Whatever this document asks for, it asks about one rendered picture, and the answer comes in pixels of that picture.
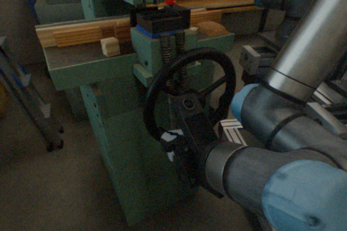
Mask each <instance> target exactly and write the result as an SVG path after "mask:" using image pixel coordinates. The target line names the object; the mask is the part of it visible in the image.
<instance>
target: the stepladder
mask: <svg viewBox="0 0 347 231"><path fill-rule="evenodd" d="M8 41H9V40H8V38H7V36H1V34H0V80H1V82H2V83H3V84H4V86H5V87H6V89H7V90H8V92H9V93H10V94H11V96H12V98H13V99H14V101H15V103H17V104H18V106H19V107H20V109H21V110H22V112H23V113H24V115H25V116H26V118H27V120H28V121H29V122H30V124H31V125H32V126H33V128H34V129H35V131H36V132H37V133H38V135H39V136H40V138H41V140H42V141H43V143H44V144H45V146H46V150H47V151H48V152H51V151H52V150H53V146H54V144H53V142H50V141H49V139H48V138H47V137H46V135H45V134H44V132H43V131H42V129H41V128H40V126H39V125H38V120H39V121H40V123H41V124H42V126H43V127H44V128H45V130H46V131H47V132H48V133H49V134H50V136H51V137H52V139H53V141H54V142H55V144H56V145H57V147H58V148H59V149H62V148H63V145H64V142H63V140H62V139H61V138H60V137H59V135H58V134H57V133H56V131H55V130H54V128H53V127H52V125H51V124H50V122H49V121H48V119H47V118H48V117H49V118H50V120H52V121H53V123H54V124H55V126H56V127H57V129H58V130H59V132H60V133H64V129H63V126H61V125H60V124H59V122H58V121H57V119H56V117H55V116H54V114H53V113H52V106H51V104H46V103H45V102H44V100H43V99H42V97H41V95H40V93H39V92H38V90H37V89H36V87H35V86H34V84H33V83H32V80H33V76H32V74H27V71H26V70H25V69H24V68H23V67H22V66H21V65H20V63H19V62H18V61H17V59H16V58H15V56H14V55H13V53H12V51H11V50H10V48H9V47H8V45H7V43H8ZM5 56H6V57H7V58H6V57H5ZM7 59H8V60H9V61H10V62H11V63H12V64H13V65H14V67H15V68H16V69H17V70H18V72H19V73H20V75H17V74H16V73H15V71H14V70H13V68H12V66H11V65H10V63H9V62H8V60H7ZM11 83H12V84H13V86H12V84H11ZM25 86H28V87H29V89H30V90H31V91H32V92H33V93H34V95H35V96H36V99H37V100H38V101H39V103H40V104H41V105H40V106H38V105H37V103H36V102H35V100H34V99H33V97H32V96H31V95H30V93H29V92H28V90H27V89H26V88H25ZM15 89H17V90H18V92H19V93H20V95H21V96H22V98H23V100H24V101H25V102H26V103H27V105H28V106H29V108H30V109H31V110H32V111H33V113H34V114H35V115H36V120H35V118H34V116H33V115H32V114H31V113H30V111H29V110H28V108H27V107H26V105H25V103H24V102H23V100H22V99H21V97H20V95H19V94H18V93H17V91H16V90H15Z"/></svg>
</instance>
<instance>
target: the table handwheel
mask: <svg viewBox="0 0 347 231"><path fill-rule="evenodd" d="M205 59H206V60H213V61H216V62H217V63H219V64H220V65H221V67H222V68H223V70H224V73H225V75H224V76H223V77H222V78H220V79H219V80H217V81H216V82H214V83H213V84H212V85H210V86H209V87H207V88H206V89H204V90H203V91H202V92H201V93H199V92H198V91H197V90H196V89H194V88H190V89H187V88H186V87H185V86H182V85H180V83H179V81H177V80H175V82H174V83H175V90H174V89H172V88H171V87H169V86H168V85H166V82H167V81H168V80H169V79H170V78H171V77H172V76H173V75H174V74H175V73H176V72H177V71H178V70H180V69H181V68H182V67H184V66H186V65H187V64H189V63H191V62H194V61H197V60H205ZM235 74H236V71H235V69H234V66H233V64H232V62H231V60H230V58H229V57H228V56H227V55H226V54H225V53H223V52H221V51H220V50H218V49H215V48H208V47H201V48H194V49H190V50H187V51H185V52H183V53H181V54H179V55H177V56H176V57H174V58H173V59H172V60H170V61H169V62H168V63H167V64H166V65H165V66H164V67H163V68H162V69H161V70H160V71H159V72H158V73H157V75H156V76H155V77H154V79H153V80H152V82H151V84H150V86H149V88H148V90H147V93H146V96H145V100H144V104H143V119H144V124H145V127H146V129H147V131H148V133H149V134H150V135H151V137H152V138H154V139H155V140H156V141H158V142H160V135H159V133H158V131H157V129H158V127H157V125H156V122H155V116H154V111H155V104H156V100H157V98H158V95H159V93H160V91H162V92H165V93H167V94H170V95H172V96H174V97H179V96H181V95H185V94H188V93H194V94H195V96H196V97H197V98H198V100H199V102H200V104H201V106H202V107H203V109H204V107H205V105H206V98H205V97H206V96H207V95H208V94H210V92H212V91H213V90H214V89H216V88H217V87H219V86H220V85H222V84H223V83H225V82H226V89H225V92H224V96H223V99H222V101H221V103H220V104H219V106H218V108H217V109H216V111H215V112H214V114H213V115H212V116H211V117H210V118H209V121H210V123H211V125H212V127H214V126H215V125H216V124H217V122H218V121H219V120H221V118H222V117H223V116H224V114H225V113H226V111H227V109H228V107H229V105H230V103H231V101H232V99H233V96H234V91H235V85H236V75H235Z"/></svg>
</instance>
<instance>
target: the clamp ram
mask: <svg viewBox="0 0 347 231"><path fill-rule="evenodd" d="M153 10H158V6H156V5H155V6H150V7H139V8H129V11H130V21H131V28H135V27H136V24H137V17H136V14H138V13H140V11H142V12H143V11H153Z"/></svg>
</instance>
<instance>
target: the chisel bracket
mask: <svg viewBox="0 0 347 231"><path fill-rule="evenodd" d="M123 1H126V2H129V3H131V4H133V5H135V7H140V5H141V4H148V3H153V0H123Z"/></svg>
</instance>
